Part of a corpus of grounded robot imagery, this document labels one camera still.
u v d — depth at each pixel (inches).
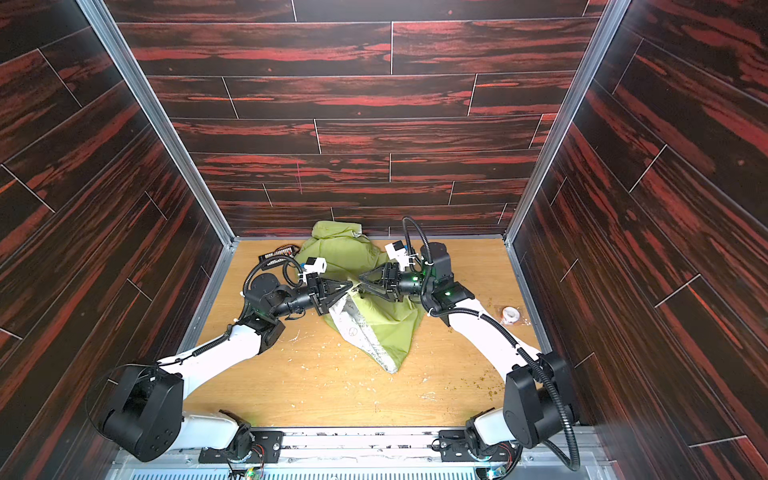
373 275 27.1
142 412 16.5
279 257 27.0
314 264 29.0
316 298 26.2
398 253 28.3
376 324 34.7
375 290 28.5
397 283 26.5
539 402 16.2
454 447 28.8
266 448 28.9
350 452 29.3
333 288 28.2
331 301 27.3
